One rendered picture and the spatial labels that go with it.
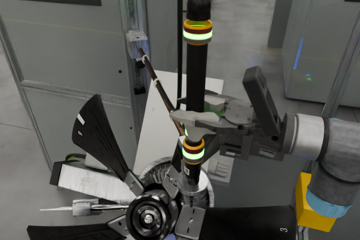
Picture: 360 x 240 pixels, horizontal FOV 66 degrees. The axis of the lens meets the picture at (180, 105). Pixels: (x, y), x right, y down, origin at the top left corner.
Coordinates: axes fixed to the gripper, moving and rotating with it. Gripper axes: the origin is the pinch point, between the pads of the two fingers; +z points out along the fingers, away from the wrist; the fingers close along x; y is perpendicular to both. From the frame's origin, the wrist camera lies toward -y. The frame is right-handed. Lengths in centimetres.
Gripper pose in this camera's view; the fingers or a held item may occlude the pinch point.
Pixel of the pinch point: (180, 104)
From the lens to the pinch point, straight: 51.4
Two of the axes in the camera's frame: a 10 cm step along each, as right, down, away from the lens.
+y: 0.0, 8.3, 5.6
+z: -9.6, -1.6, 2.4
